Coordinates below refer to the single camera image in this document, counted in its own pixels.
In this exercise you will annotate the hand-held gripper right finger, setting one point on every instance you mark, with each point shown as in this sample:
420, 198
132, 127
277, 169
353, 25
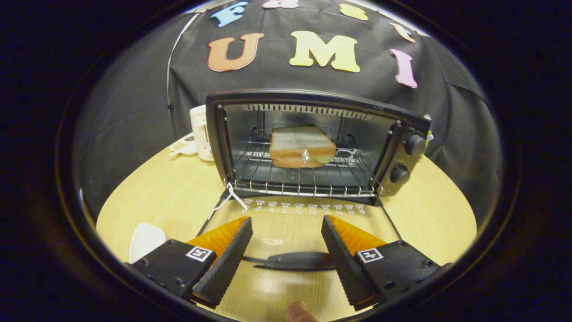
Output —
346, 273

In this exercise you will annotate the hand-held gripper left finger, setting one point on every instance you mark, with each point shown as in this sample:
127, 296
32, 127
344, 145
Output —
223, 273

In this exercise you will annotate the black toaster oven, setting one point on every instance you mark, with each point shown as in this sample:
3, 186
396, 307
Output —
402, 156

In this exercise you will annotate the toast sandwich with lettuce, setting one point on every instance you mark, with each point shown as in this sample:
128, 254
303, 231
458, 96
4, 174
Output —
299, 143

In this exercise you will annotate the white pop-up toaster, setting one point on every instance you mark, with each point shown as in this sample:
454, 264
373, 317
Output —
200, 129

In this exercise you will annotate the white plate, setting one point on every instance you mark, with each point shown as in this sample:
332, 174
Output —
145, 241

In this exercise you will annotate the small white snack dish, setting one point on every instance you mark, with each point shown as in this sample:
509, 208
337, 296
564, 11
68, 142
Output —
184, 145

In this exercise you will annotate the green label bottle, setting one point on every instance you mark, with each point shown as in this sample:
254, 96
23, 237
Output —
429, 136

